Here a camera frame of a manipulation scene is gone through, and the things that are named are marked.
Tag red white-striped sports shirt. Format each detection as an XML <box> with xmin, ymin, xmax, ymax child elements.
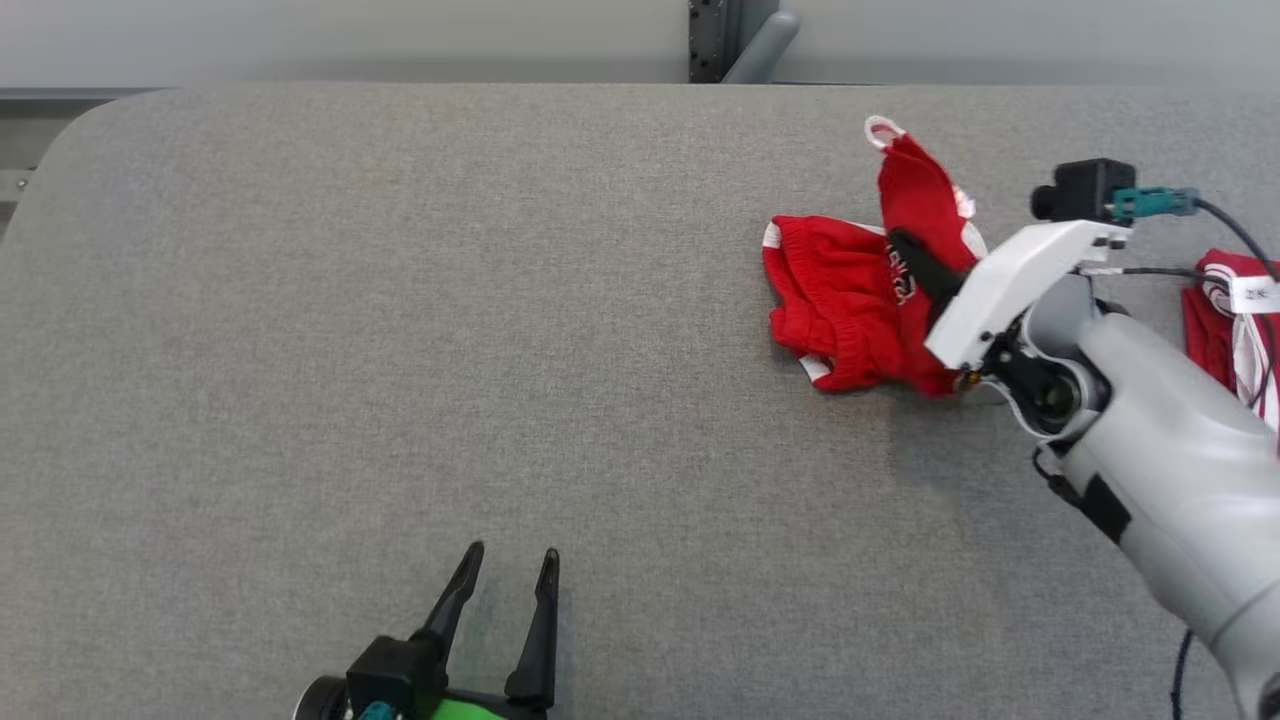
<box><xmin>1181</xmin><ymin>248</ymin><xmax>1280</xmax><ymax>433</ymax></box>

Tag grey metal upright post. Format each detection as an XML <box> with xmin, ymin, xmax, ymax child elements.
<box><xmin>687</xmin><ymin>0</ymin><xmax>782</xmax><ymax>85</ymax></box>

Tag teal right camera connector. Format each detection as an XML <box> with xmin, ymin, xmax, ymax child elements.
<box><xmin>1110</xmin><ymin>185</ymin><xmax>1200</xmax><ymax>224</ymax></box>

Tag red white-panelled sports shorts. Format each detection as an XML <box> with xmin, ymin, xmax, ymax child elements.
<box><xmin>761</xmin><ymin>115</ymin><xmax>990</xmax><ymax>399</ymax></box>

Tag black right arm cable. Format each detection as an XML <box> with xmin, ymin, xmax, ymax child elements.
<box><xmin>1170</xmin><ymin>197</ymin><xmax>1280</xmax><ymax>720</ymax></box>

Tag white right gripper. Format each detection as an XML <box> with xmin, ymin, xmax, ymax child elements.
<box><xmin>887</xmin><ymin>219</ymin><xmax>1132</xmax><ymax>374</ymax></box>

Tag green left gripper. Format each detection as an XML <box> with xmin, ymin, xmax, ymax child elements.
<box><xmin>409</xmin><ymin>540</ymin><xmax>562</xmax><ymax>720</ymax></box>

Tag white printed cable label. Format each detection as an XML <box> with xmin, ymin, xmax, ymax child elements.
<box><xmin>1227</xmin><ymin>276</ymin><xmax>1280</xmax><ymax>314</ymax></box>

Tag grey diagonal support tube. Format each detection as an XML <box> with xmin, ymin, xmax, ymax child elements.
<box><xmin>721</xmin><ymin>8</ymin><xmax>802</xmax><ymax>85</ymax></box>

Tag grey fabric sofa seat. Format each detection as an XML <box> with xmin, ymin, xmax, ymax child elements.
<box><xmin>0</xmin><ymin>83</ymin><xmax>1280</xmax><ymax>720</ymax></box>

